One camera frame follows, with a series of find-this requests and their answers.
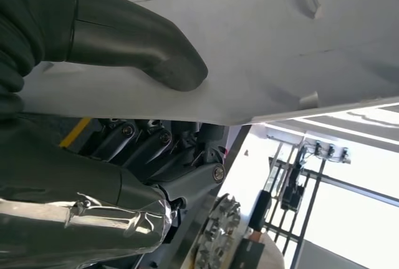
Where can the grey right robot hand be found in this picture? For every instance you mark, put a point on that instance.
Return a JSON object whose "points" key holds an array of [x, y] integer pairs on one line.
{"points": [[140, 48]]}

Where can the steel workbench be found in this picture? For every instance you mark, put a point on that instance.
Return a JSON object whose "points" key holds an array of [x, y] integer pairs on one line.
{"points": [[184, 234]]}

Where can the round metal disc part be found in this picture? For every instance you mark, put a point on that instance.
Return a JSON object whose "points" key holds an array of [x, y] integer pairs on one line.
{"points": [[218, 225]]}

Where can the black case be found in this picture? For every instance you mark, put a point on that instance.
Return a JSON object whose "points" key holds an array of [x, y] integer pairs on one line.
{"points": [[259, 211]]}

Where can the small black device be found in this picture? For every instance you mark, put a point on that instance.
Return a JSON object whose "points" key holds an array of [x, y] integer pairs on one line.
{"points": [[291, 192]]}

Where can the white power strip with plugs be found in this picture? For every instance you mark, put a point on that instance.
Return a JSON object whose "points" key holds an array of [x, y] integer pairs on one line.
{"points": [[330, 151]]}

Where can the person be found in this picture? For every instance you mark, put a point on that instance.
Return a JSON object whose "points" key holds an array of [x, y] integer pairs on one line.
{"points": [[275, 254]]}

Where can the black window railing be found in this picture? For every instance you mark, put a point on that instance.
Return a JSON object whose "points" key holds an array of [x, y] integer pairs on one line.
{"points": [[312, 201]]}

